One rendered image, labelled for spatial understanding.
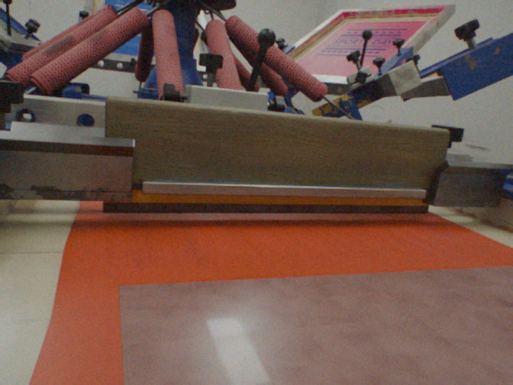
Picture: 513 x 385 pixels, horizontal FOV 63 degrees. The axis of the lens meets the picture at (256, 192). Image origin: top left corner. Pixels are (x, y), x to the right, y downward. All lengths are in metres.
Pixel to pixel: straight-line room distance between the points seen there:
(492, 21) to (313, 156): 2.71
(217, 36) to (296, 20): 3.97
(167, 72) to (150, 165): 0.51
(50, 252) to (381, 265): 0.24
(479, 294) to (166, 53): 0.74
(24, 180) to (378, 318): 0.27
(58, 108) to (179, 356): 0.43
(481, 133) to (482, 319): 2.66
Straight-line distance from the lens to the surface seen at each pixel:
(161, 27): 0.99
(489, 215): 0.57
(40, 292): 0.27
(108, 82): 4.49
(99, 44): 1.00
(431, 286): 0.33
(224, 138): 0.37
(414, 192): 0.47
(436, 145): 0.49
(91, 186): 0.36
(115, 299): 0.25
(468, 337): 0.28
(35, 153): 0.35
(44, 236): 0.35
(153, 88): 1.16
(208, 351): 0.21
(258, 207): 0.41
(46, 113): 0.58
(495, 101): 2.91
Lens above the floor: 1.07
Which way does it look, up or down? 13 degrees down
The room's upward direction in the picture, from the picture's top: 6 degrees clockwise
